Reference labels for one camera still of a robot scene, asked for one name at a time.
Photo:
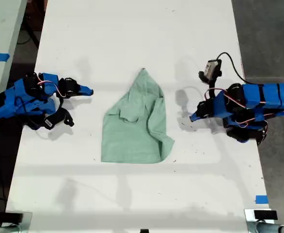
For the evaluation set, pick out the pale side table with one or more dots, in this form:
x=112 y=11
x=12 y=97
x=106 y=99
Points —
x=1 y=48

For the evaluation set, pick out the short black camera stalk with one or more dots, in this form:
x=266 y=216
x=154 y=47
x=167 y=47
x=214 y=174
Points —
x=67 y=116
x=213 y=88

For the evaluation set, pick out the metal corner plate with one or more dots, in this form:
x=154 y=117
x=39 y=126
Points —
x=249 y=217
x=26 y=219

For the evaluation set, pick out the square blue tape piece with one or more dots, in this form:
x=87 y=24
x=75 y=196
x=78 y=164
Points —
x=262 y=199

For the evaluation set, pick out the small black box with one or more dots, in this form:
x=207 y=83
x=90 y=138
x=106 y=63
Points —
x=265 y=215

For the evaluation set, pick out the grey metal pipe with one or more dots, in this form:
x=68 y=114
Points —
x=272 y=228
x=1 y=229

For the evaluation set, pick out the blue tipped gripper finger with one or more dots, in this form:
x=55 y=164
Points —
x=82 y=93
x=195 y=119

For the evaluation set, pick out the blue and black arm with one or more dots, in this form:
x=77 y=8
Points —
x=265 y=97
x=20 y=99

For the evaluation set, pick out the black camera box white label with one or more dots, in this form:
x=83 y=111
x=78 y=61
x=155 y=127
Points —
x=211 y=69
x=51 y=122

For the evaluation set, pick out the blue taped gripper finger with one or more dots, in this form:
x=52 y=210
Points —
x=85 y=88
x=196 y=116

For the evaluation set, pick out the small black clip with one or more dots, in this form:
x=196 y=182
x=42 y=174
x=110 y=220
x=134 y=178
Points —
x=144 y=230

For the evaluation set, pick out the pale green T-shirt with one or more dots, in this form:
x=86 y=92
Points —
x=134 y=131

